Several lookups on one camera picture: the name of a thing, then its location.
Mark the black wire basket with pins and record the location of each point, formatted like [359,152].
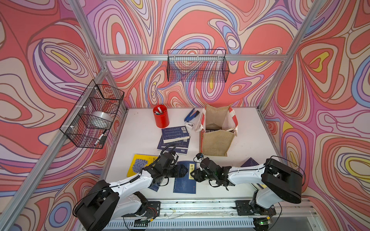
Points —
[96,97]
[197,65]

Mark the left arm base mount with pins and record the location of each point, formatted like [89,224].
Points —
[143,207]

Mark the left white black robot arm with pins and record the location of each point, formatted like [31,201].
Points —
[108,201]

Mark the small white stapler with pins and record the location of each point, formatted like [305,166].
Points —
[189,125]

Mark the middle dark blue book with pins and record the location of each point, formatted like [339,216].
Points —
[182,144]

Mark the top dark blue book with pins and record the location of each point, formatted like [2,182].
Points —
[175,134]

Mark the back black wire basket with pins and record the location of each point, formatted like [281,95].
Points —
[197,65]

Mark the red pen holder cup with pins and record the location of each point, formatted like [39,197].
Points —
[160,113]

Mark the white marker in basket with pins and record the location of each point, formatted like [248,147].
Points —
[102,138]

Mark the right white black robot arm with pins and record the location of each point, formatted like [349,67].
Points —
[282,182]

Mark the purple book yellow label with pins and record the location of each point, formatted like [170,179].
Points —
[251,163]

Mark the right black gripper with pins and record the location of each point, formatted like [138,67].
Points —
[197,174]

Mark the silver tape roll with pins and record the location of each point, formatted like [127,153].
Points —
[100,120]

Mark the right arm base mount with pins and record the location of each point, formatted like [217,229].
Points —
[247,208]

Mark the blue book under yellow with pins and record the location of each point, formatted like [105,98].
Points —
[155,186]

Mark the left black wire basket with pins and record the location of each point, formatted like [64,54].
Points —
[96,97]

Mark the yellow cover book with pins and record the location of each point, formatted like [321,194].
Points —
[139,162]

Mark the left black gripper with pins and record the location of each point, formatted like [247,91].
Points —
[182,173]

